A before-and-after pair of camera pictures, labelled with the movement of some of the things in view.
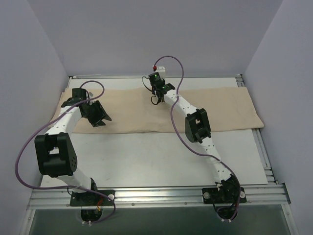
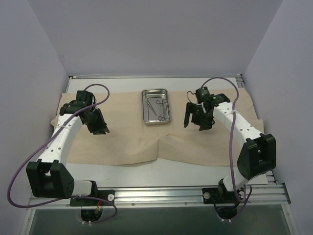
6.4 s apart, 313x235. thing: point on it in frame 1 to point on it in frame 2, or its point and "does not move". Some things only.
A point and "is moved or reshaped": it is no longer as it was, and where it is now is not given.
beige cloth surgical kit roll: (134, 111) is moved or reshaped
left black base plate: (88, 199) does not move
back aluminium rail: (166, 76) does not move
